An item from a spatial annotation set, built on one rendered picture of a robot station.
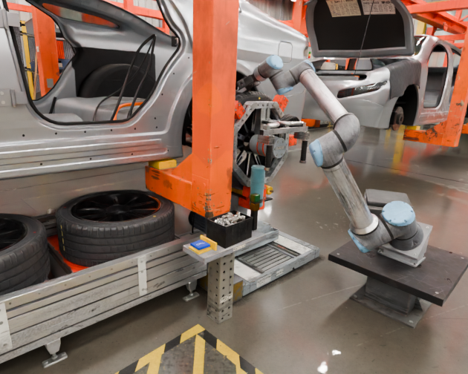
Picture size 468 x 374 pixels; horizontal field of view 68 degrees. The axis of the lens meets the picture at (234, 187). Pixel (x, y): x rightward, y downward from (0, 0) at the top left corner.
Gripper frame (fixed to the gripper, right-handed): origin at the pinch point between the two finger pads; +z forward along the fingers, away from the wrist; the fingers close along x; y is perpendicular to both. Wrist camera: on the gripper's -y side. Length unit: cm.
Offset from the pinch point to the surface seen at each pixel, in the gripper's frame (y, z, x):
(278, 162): 15, 11, -53
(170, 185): -60, 25, -36
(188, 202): -62, 11, -49
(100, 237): -111, 17, -44
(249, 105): -6.3, -10.8, -13.1
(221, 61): -38, -40, 6
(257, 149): -6.7, 0.5, -39.1
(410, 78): 311, 43, -43
